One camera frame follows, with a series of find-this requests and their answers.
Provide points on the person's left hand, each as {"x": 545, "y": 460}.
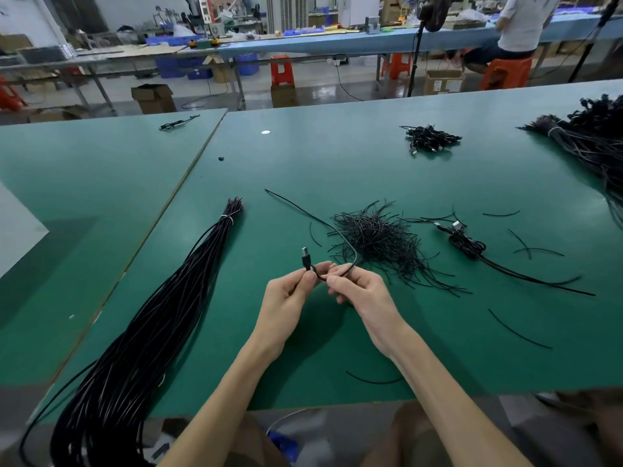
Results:
{"x": 282, "y": 311}

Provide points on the person's right hand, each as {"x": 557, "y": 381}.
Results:
{"x": 370, "y": 306}

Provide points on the person's right forearm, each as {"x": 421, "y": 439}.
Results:
{"x": 453, "y": 408}

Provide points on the person's left forearm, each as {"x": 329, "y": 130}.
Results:
{"x": 229, "y": 413}

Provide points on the person's brown shorts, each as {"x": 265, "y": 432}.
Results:
{"x": 419, "y": 447}

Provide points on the blue plastic item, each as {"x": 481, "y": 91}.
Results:
{"x": 284, "y": 445}

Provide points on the small cardboard box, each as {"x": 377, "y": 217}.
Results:
{"x": 283, "y": 96}

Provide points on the red plastic stool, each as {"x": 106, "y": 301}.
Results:
{"x": 282, "y": 71}

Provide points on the orange plastic stool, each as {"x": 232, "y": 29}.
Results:
{"x": 506, "y": 75}
{"x": 8, "y": 95}
{"x": 399, "y": 66}

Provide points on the open cardboard box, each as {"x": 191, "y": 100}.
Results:
{"x": 154, "y": 99}

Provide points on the long blue workbench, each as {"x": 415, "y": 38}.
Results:
{"x": 370, "y": 39}

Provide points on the large white box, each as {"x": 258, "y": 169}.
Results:
{"x": 17, "y": 228}

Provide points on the black fan on stand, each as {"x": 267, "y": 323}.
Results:
{"x": 433, "y": 9}

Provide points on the black tripod stand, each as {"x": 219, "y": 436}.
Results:
{"x": 594, "y": 39}

